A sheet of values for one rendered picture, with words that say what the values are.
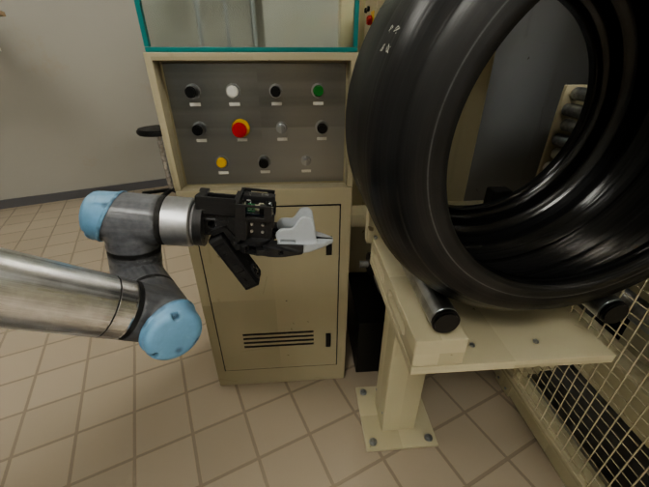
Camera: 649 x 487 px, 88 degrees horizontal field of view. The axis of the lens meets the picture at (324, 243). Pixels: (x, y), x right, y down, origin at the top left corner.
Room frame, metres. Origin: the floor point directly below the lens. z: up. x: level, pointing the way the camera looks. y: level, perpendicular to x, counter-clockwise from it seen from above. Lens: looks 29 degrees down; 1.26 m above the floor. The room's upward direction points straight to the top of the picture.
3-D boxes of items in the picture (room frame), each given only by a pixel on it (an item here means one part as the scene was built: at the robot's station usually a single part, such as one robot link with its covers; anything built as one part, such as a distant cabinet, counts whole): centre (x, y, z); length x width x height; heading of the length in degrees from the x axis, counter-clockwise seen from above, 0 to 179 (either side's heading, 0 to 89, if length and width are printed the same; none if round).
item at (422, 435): (0.83, -0.28, 0.01); 0.27 x 0.27 x 0.02; 4
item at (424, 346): (0.57, -0.18, 0.83); 0.36 x 0.09 x 0.06; 4
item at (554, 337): (0.58, -0.32, 0.80); 0.37 x 0.36 x 0.02; 94
